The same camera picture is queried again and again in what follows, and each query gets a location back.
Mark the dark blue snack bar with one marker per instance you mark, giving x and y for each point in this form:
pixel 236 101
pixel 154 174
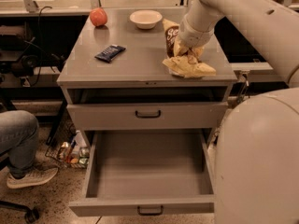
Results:
pixel 108 54

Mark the wire basket with cans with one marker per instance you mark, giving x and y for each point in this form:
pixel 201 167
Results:
pixel 69 150

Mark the white bowl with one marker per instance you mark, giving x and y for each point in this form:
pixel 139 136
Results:
pixel 145 19

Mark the brown yellow chip bag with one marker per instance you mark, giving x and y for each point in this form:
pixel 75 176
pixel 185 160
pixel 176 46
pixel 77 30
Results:
pixel 186 66

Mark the open grey lower drawer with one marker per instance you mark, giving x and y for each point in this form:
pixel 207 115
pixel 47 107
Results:
pixel 147 173

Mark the black office chair base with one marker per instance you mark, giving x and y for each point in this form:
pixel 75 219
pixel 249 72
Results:
pixel 30 215

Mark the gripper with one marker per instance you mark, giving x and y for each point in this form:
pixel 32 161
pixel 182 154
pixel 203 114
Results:
pixel 193 35

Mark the person's leg in jeans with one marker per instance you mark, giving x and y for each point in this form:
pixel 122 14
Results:
pixel 19 139

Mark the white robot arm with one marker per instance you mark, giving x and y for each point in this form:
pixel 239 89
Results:
pixel 257 156

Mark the closed grey middle drawer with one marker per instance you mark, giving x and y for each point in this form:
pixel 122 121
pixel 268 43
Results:
pixel 146 116

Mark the white grey sneaker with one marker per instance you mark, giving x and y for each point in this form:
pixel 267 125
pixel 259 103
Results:
pixel 34 178

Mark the grey drawer cabinet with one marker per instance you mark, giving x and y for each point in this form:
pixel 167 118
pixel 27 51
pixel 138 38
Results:
pixel 137 75

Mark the red apple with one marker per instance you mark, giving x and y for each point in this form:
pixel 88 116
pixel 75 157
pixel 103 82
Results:
pixel 98 17

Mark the black machinery on shelf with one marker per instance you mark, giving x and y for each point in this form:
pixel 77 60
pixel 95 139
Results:
pixel 22 57

